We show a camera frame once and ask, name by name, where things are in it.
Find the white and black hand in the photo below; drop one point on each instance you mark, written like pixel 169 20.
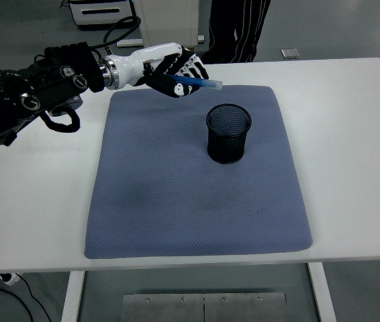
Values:
pixel 133 67

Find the blue marker with clear cap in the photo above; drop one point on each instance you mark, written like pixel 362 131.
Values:
pixel 206 83

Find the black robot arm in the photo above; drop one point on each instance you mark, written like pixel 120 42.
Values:
pixel 42 87

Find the black mesh pen holder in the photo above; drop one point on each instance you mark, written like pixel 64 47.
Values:
pixel 227 144

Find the white base bar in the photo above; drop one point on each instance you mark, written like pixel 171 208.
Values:
pixel 129 42

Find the white cabinet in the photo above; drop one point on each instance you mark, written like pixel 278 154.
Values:
pixel 168 23

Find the white device with black slot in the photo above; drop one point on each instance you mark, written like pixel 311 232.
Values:
pixel 89 13

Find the person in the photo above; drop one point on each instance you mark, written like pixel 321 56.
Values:
pixel 237 30

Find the blue textured mat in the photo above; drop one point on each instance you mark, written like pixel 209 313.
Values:
pixel 193 208

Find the small grey floor plate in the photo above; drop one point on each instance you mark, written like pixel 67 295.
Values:
pixel 290 53

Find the white table leg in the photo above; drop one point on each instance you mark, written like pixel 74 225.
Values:
pixel 322 295
pixel 72 298

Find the white power strip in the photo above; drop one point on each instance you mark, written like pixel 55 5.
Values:
pixel 10 278

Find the grey metal plate with screws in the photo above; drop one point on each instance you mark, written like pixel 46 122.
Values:
pixel 176 308

